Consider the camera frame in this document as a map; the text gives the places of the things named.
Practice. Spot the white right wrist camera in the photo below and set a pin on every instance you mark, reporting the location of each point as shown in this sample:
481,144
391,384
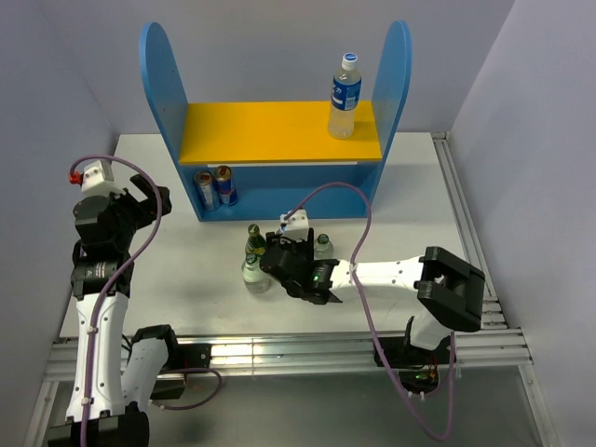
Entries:
295,227

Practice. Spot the Chang soda water bottle right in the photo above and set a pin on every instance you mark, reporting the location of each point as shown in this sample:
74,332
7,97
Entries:
323,247

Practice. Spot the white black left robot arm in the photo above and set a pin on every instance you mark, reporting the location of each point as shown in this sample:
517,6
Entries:
114,379

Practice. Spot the blue and yellow shelf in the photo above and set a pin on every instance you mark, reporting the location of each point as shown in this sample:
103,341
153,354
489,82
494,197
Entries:
280,153

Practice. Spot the Red Bull can left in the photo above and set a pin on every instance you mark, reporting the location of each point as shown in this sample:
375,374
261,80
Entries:
205,185

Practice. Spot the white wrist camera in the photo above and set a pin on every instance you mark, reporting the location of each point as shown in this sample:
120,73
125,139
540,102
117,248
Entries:
295,227
97,179

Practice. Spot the aluminium rail frame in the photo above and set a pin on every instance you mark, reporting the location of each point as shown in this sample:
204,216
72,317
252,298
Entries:
496,345

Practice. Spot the chang soda water bottle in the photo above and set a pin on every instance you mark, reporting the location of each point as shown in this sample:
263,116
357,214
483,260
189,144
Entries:
254,278
323,247

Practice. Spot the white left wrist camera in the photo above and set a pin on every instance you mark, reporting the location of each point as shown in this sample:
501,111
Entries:
97,179

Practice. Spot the Red Bull can right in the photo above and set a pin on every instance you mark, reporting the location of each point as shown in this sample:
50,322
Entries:
225,185

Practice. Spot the red bull can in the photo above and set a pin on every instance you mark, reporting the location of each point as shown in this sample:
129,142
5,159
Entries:
205,185
225,185

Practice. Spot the Chang soda water bottle left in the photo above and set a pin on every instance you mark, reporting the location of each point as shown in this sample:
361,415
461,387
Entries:
254,278

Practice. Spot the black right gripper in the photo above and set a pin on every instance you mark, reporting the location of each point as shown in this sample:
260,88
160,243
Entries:
307,246

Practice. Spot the green Perrier bottle left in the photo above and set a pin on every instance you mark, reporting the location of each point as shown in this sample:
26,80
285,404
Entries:
256,243

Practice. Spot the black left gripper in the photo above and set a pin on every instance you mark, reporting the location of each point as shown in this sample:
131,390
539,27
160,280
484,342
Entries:
144,209

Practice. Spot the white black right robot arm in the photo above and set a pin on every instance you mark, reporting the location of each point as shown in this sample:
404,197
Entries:
449,289

